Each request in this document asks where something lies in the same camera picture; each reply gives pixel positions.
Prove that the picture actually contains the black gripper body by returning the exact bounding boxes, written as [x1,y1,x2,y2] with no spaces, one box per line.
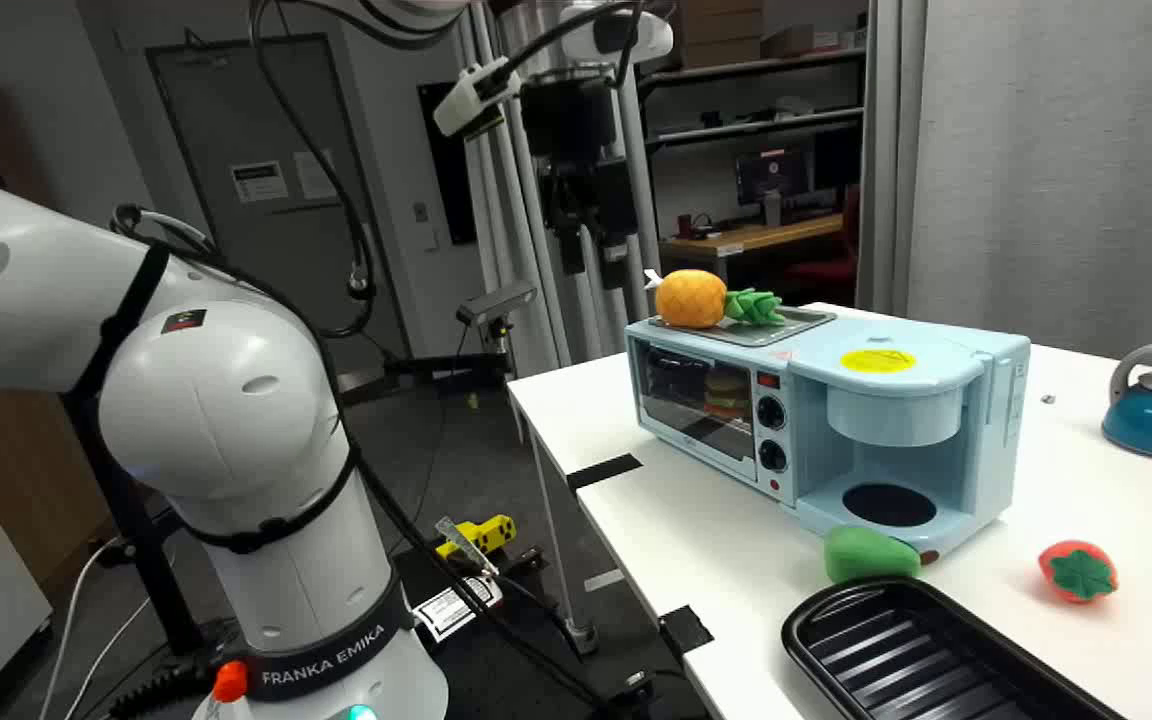
[522,73,626,177]

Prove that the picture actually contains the light blue toy oven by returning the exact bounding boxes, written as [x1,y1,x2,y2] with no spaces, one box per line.
[626,301,1035,558]

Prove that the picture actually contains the grey tripod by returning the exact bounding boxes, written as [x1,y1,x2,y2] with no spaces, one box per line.
[453,0,571,376]

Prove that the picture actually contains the wooden desk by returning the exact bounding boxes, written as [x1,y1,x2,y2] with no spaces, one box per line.
[662,213,862,273]

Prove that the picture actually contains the dark storage shelf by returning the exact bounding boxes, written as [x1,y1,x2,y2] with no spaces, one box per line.
[636,0,870,310]

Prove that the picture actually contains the dark computer monitor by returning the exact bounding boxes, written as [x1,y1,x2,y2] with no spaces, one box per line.
[733,136,822,213]

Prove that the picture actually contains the brown cardboard box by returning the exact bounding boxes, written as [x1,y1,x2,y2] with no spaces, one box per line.
[671,0,768,66]

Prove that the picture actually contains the silver griddle plate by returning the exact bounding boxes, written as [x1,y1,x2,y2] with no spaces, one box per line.
[640,307,839,353]

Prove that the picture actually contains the black tape strip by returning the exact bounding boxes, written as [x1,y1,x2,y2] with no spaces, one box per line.
[566,450,643,492]
[657,601,722,654]

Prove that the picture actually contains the white paper door sign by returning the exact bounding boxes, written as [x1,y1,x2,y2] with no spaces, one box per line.
[227,156,293,206]

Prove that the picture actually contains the yellow hand tool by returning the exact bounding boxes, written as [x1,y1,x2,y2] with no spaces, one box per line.
[432,511,523,563]

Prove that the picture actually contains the grey door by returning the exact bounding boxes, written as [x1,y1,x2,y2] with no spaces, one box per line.
[148,35,408,365]

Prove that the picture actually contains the green toy vegetable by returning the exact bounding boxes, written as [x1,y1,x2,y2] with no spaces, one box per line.
[822,520,924,588]

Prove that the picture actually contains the black ridged tray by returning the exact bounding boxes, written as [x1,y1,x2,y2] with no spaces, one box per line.
[776,570,1129,720]

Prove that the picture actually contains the red toy strawberry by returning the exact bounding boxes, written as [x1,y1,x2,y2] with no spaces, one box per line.
[1035,535,1125,606]

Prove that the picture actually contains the orange capped white bottle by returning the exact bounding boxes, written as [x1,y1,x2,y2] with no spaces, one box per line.
[193,654,261,720]

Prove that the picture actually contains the black hanging cable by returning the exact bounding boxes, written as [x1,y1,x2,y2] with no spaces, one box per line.
[250,0,382,304]

